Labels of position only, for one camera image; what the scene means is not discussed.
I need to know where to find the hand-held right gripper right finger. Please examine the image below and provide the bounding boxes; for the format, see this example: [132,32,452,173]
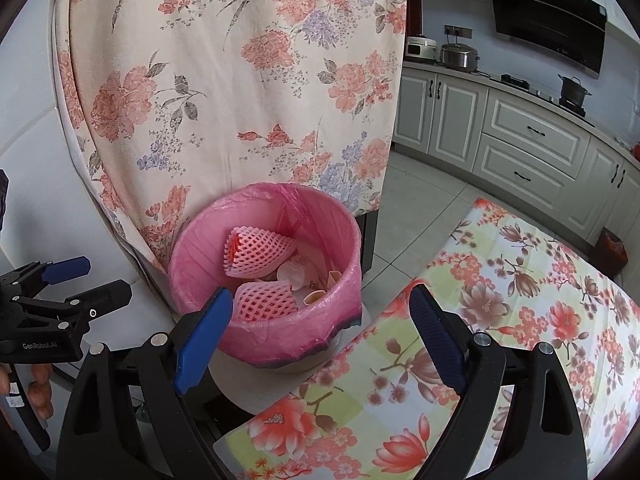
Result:
[409,282,588,480]

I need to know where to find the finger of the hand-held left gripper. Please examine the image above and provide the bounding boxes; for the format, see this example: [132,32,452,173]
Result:
[0,256,92,302]
[12,280,133,334]

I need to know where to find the pink trash bin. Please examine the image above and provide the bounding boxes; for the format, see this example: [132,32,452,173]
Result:
[167,183,363,367]

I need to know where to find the red waste basket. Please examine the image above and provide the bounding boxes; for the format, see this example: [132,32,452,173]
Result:
[594,227,629,277]

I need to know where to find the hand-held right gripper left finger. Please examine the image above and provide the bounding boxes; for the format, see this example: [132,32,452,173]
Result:
[56,286,235,480]

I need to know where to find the black furniture leg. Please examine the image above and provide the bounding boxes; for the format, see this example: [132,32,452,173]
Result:
[357,211,376,274]

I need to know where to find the steel pressure cooker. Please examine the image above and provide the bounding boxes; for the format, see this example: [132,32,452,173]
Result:
[440,42,481,72]

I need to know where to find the white round stool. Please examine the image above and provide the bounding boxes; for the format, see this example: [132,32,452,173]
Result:
[209,305,374,417]

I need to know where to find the black range hood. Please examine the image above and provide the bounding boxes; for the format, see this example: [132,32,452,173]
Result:
[485,0,609,80]

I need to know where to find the floral curtain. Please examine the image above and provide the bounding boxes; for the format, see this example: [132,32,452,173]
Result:
[52,0,408,275]

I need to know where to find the white lower kitchen cabinets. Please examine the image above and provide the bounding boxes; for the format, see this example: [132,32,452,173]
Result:
[392,62,640,282]

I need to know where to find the white rice cooker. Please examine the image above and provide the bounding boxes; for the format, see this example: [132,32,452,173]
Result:
[405,36,440,65]

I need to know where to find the black gas stove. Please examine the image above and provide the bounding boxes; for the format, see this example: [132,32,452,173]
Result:
[501,74,597,117]

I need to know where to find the person's left hand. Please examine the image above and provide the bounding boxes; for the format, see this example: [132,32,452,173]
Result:
[0,361,56,423]

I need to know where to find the wooden glass door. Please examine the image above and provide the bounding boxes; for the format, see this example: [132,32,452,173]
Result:
[406,0,424,37]

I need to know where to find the pink foam fruit net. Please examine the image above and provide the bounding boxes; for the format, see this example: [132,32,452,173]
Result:
[233,281,301,322]
[227,226,296,279]

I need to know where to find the black cooking pot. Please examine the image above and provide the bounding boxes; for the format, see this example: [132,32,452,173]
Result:
[557,76,593,106]

